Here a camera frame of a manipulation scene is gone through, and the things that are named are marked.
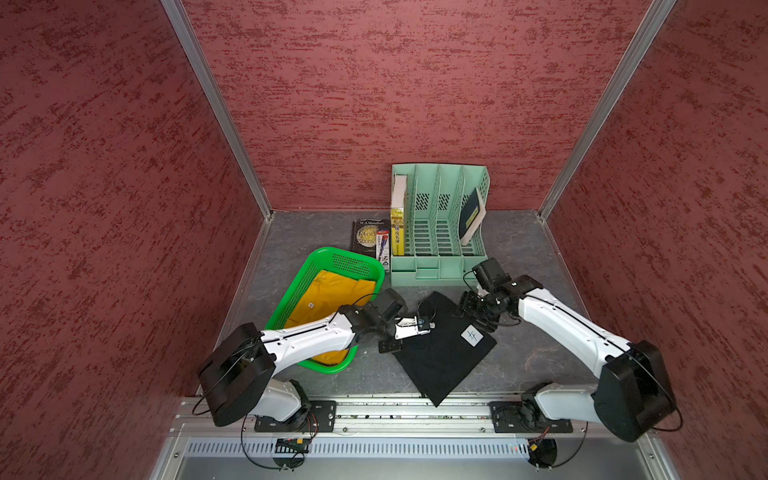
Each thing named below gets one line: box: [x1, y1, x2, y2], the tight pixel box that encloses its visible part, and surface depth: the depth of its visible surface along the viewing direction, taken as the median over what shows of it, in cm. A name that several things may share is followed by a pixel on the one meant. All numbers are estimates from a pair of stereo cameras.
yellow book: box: [391, 174, 407, 256], surface depth 92 cm
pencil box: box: [376, 230, 391, 273], surface depth 108 cm
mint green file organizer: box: [390, 164, 490, 287], surface depth 106 cm
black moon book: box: [352, 218, 391, 258], surface depth 113 cm
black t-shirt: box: [392, 291, 498, 407], surface depth 84 cm
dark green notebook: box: [459, 187, 487, 245], surface depth 105 cm
